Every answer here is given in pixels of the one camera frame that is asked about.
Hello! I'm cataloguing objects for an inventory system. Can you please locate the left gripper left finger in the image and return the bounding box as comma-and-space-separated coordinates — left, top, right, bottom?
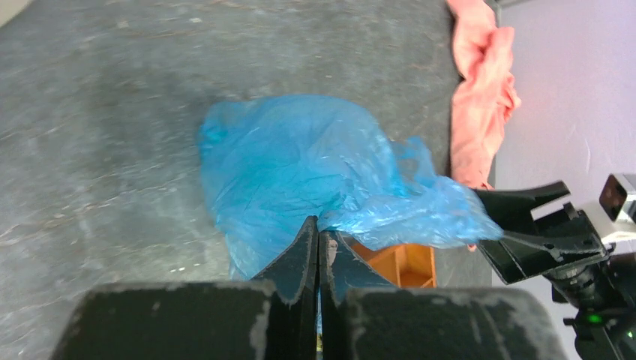
254, 216, 319, 359

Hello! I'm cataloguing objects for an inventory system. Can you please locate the orange compartment tray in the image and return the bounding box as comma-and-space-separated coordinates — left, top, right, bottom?
349, 238, 437, 288

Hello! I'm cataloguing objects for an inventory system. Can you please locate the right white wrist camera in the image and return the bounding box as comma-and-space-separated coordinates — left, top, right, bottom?
581, 173, 635, 245

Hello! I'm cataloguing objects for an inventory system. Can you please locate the blue plastic trash bag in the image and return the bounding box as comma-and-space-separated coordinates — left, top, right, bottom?
197, 94, 503, 280

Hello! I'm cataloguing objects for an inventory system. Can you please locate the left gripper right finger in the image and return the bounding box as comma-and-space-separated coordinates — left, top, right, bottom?
319, 231, 395, 359

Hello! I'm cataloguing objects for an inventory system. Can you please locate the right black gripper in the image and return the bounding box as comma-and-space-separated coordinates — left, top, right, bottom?
474, 181, 635, 359

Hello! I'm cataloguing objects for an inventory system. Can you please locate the pink cloth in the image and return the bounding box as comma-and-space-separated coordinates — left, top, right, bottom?
447, 0, 521, 190

